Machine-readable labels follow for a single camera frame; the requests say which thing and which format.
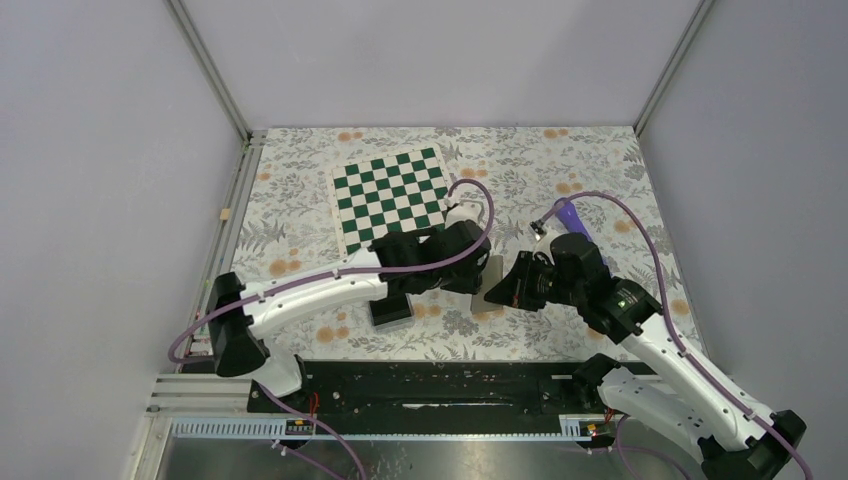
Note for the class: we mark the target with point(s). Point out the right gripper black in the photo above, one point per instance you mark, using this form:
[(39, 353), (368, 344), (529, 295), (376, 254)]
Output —
[(514, 290)]

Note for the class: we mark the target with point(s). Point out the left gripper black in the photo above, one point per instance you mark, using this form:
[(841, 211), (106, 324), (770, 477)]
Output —
[(467, 285)]

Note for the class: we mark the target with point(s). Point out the beige leather card holder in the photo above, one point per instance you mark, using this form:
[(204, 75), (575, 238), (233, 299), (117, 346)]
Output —
[(492, 274)]

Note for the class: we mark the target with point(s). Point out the black credit card stack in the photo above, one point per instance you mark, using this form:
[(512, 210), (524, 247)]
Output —
[(391, 310)]

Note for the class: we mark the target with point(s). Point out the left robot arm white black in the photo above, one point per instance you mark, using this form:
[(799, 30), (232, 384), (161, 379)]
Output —
[(245, 316)]

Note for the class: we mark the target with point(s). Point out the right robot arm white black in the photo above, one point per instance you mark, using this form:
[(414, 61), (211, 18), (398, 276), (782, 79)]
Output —
[(728, 432)]

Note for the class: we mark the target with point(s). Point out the floral tablecloth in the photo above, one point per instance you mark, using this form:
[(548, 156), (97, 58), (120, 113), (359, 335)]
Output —
[(288, 228)]

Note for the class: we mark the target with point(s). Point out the green white chessboard mat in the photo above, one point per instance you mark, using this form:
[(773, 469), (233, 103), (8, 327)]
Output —
[(391, 192)]

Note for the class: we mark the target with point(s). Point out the purple pen-shaped tool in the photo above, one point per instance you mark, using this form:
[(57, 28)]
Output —
[(567, 214)]

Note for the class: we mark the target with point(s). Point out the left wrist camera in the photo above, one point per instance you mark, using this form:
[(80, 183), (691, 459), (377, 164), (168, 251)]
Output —
[(462, 212)]

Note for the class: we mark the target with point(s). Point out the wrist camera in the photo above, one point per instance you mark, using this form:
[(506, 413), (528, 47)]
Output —
[(538, 229), (462, 212)]

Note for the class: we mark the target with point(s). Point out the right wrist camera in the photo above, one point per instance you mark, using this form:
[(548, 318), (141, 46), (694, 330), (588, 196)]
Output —
[(538, 229)]

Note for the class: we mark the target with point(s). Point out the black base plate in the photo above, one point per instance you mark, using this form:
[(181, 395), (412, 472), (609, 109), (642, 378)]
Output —
[(429, 399)]

